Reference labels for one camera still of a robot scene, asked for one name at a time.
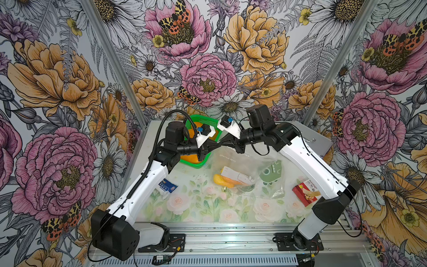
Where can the blue white small packet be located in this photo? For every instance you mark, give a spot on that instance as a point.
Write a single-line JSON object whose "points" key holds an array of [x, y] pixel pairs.
{"points": [[165, 187]]}

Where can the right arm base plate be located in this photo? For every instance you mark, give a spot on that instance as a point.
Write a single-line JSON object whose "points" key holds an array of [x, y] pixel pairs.
{"points": [[296, 242]]}

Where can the silver metal case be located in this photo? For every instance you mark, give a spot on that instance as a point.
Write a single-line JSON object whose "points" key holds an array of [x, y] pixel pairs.
{"points": [[318, 142]]}

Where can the red small packet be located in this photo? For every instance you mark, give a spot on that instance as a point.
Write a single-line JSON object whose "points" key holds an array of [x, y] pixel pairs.
{"points": [[307, 192]]}

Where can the small green circuit board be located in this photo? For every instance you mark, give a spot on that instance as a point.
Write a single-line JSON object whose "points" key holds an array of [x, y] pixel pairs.
{"points": [[160, 260]]}

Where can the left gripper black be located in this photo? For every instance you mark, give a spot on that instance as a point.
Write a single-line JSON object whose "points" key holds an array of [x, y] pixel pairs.
{"points": [[204, 148]]}

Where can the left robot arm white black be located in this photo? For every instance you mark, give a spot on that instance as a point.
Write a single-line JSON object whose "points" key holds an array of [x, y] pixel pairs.
{"points": [[113, 230]]}

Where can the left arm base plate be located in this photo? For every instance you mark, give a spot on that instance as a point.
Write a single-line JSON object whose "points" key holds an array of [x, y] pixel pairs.
{"points": [[174, 243]]}

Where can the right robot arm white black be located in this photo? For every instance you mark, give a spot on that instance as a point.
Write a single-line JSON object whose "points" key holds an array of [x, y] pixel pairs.
{"points": [[336, 192]]}

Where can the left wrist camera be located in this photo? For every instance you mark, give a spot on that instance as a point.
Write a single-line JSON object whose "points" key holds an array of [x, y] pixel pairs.
{"points": [[203, 133]]}

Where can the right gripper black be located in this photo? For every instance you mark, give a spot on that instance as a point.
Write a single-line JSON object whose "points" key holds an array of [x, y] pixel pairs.
{"points": [[238, 147]]}

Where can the clear zip-top bag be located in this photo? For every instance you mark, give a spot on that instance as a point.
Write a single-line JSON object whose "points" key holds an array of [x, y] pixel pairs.
{"points": [[267, 172]]}

